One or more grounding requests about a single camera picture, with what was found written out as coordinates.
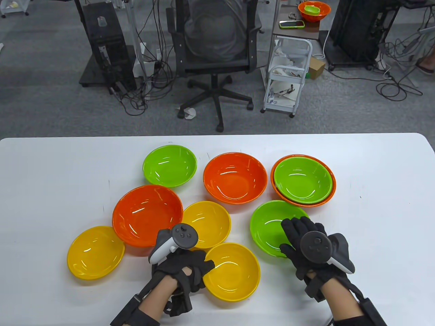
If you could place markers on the black wheeled platform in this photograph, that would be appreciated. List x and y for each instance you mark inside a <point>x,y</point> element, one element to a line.
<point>89,74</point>

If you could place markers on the black computer tower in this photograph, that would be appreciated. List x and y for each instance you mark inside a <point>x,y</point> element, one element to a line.
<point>105,44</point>

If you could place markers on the person's left forearm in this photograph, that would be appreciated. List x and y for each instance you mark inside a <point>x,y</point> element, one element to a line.
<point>158,299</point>

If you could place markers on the phone in green case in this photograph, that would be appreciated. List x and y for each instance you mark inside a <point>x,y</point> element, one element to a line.
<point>291,24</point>

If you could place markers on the black office chair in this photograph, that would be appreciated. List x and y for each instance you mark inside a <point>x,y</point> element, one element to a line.
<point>217,66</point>

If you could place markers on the white wheeled trolley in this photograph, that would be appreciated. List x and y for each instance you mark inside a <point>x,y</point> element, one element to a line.
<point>10,8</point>

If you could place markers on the white rolling cart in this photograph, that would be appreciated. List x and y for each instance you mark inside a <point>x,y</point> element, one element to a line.
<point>278,108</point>

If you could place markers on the black wrist module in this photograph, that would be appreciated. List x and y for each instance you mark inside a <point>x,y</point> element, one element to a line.
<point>370,312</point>
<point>124,312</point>

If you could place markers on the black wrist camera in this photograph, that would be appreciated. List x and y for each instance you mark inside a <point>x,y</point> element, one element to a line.
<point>316,290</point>
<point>178,304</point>

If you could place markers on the white metal pole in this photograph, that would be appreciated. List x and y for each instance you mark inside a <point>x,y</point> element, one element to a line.
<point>134,34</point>

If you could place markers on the white paper sheet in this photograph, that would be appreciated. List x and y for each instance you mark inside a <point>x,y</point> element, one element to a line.
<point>287,91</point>

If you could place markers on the small yellow bowl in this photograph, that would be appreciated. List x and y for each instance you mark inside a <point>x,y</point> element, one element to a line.
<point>95,253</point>
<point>210,220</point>
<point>234,275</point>

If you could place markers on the crumpled white paper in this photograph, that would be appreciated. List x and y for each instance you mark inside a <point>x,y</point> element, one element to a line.
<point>189,113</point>

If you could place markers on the clear plastic cup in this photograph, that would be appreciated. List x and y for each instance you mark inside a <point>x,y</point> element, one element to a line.
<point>102,22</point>

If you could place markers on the small green bowl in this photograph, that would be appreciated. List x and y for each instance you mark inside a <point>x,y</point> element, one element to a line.
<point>312,10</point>

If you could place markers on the person's right hand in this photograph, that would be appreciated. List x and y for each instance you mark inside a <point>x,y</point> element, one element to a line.
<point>295,227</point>

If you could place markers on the dark grey handheld controller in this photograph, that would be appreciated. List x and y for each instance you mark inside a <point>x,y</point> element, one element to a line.
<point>184,236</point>
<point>316,247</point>

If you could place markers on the black equipment rack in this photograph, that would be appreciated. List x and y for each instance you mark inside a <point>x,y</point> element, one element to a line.
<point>357,30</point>

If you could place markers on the large orange bowl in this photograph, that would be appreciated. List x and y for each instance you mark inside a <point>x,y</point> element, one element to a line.
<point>276,194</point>
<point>324,12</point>
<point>146,214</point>
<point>234,178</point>

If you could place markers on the person's left hand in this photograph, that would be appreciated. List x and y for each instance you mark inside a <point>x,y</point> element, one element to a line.
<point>197,261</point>

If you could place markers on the medium green bowl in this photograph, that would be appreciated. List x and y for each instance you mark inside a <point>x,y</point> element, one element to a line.
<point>302,180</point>
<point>268,224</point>
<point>170,166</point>

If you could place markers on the white crumpled cloth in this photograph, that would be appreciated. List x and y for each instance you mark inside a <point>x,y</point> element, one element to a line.
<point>283,57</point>

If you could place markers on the brown side table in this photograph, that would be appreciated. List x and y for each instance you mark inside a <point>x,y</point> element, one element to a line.
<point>295,33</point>

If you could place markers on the white power strip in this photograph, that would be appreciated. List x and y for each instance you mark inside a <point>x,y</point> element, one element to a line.
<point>139,69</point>

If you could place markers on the cardboard box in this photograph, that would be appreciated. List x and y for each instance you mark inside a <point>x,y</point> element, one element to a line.
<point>316,68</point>

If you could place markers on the black wrist band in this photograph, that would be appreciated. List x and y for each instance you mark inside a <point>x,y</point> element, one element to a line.
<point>353,321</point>

